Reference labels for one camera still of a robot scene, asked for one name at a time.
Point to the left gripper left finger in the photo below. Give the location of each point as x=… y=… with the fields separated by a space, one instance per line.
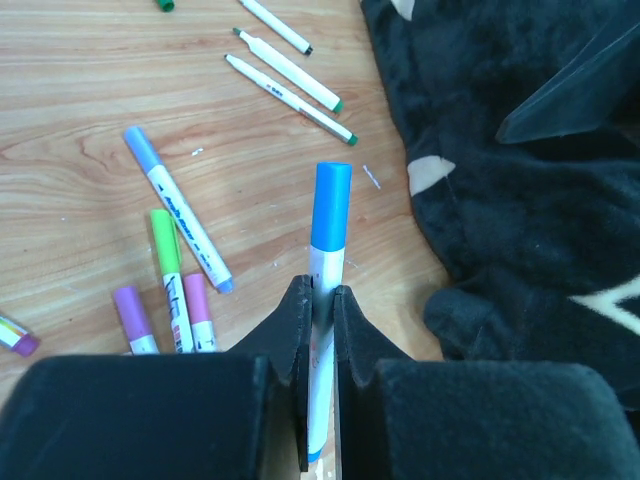
x=238 y=414

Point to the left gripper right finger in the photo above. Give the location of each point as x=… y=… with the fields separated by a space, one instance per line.
x=398 y=418

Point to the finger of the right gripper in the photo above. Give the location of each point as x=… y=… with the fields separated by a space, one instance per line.
x=583 y=95

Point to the sky blue cap marker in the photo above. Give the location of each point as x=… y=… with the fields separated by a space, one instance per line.
x=327 y=252

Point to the periwinkle cap marker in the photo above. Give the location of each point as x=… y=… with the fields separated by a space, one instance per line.
x=186 y=221

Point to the dark green rainbow marker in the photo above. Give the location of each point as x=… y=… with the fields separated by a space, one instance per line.
x=292 y=100

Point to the black cap marker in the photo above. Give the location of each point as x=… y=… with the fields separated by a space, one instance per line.
x=278 y=26

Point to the dark green pen cap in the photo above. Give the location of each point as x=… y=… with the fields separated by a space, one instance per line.
x=165 y=5

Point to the pink cap marker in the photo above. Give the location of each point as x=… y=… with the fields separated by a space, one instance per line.
x=199 y=313

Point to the lilac cap marker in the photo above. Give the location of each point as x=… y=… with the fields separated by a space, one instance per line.
x=135 y=321

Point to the black floral pillow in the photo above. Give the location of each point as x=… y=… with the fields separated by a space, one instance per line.
x=541 y=240

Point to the light green cap marker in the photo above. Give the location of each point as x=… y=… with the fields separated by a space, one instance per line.
x=169 y=258

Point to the purple cap marker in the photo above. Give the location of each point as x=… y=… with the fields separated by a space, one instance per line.
x=16 y=339

